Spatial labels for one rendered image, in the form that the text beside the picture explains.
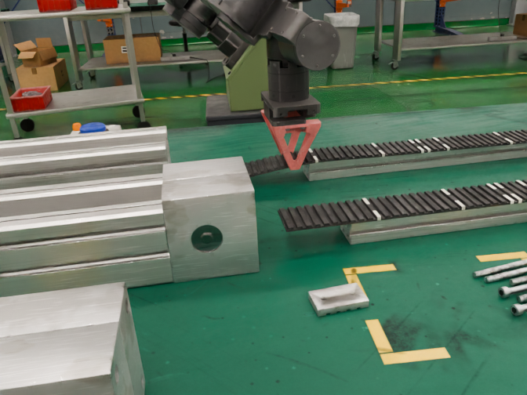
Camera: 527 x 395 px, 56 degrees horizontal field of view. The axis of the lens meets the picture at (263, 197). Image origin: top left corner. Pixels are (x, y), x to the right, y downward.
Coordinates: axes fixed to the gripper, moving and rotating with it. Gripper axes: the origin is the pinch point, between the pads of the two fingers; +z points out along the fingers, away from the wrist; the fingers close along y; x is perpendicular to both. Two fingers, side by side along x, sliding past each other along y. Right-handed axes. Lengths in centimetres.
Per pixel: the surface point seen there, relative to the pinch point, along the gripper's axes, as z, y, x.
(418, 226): 2.3, 20.4, 10.5
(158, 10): 7, -458, -28
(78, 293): -6.1, 37.6, -23.3
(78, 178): -2.2, 4.7, -29.2
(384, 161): 1.4, 2.1, 13.9
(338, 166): 1.3, 2.0, 6.7
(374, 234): 2.3, 21.0, 4.9
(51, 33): 49, -767, -200
